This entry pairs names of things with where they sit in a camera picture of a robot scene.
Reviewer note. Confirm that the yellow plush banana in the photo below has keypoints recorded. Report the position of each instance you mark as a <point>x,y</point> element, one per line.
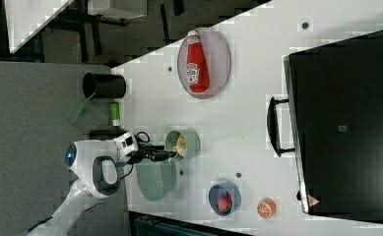
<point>181,146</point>

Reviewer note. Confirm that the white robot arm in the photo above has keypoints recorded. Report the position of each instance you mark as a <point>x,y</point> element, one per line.
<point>95,164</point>

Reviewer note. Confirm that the orange slice toy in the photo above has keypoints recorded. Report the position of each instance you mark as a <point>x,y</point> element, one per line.
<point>266,208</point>

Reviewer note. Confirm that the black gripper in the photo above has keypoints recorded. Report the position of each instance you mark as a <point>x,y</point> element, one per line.
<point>152,154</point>

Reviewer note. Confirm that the black cylindrical container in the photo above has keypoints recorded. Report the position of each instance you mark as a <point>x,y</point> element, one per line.
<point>103,86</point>

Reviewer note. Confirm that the green perforated colander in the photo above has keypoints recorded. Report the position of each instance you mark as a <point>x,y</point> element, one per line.
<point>155,179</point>

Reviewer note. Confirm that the black oven door handle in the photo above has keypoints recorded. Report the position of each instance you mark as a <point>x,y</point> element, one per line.
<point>273,127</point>

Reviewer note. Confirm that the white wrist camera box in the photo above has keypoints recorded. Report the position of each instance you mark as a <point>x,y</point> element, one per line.
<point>126,144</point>

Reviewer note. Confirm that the green bottle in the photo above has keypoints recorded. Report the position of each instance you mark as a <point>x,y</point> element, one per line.
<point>114,113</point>

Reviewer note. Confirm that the grey round plate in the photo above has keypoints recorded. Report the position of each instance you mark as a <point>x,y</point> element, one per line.
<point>218,61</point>

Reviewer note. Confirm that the red strawberry toy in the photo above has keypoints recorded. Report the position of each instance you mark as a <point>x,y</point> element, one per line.
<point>225,203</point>

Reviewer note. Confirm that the green mug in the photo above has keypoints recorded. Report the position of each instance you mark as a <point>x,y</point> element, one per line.
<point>192,142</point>

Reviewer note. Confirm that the red ketchup bottle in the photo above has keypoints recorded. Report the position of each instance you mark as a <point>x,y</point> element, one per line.
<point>196,66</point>

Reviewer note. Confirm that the blue bowl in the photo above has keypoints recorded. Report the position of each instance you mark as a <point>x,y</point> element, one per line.
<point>220,189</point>

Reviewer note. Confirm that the white side table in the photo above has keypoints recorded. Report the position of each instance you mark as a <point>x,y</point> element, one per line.
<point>25,18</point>

